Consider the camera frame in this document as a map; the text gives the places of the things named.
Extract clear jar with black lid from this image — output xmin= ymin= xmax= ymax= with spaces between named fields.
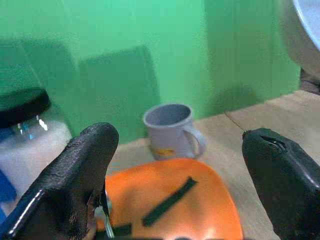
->
xmin=0 ymin=87 xmax=73 ymax=217

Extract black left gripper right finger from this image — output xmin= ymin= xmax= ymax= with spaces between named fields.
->
xmin=241 ymin=127 xmax=320 ymax=240

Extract grey mug with yellow print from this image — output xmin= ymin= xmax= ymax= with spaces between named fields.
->
xmin=143 ymin=102 xmax=207 ymax=161

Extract short black strip on plate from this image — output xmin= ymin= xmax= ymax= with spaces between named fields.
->
xmin=111 ymin=223 xmax=133 ymax=237

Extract silver metal cutlery piece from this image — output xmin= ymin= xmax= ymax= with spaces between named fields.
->
xmin=93 ymin=192 xmax=116 ymax=240

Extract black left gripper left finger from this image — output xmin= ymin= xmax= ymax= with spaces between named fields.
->
xmin=0 ymin=122 xmax=120 ymax=240

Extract orange plastic plate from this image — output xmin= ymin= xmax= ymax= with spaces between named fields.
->
xmin=95 ymin=157 xmax=244 ymax=240

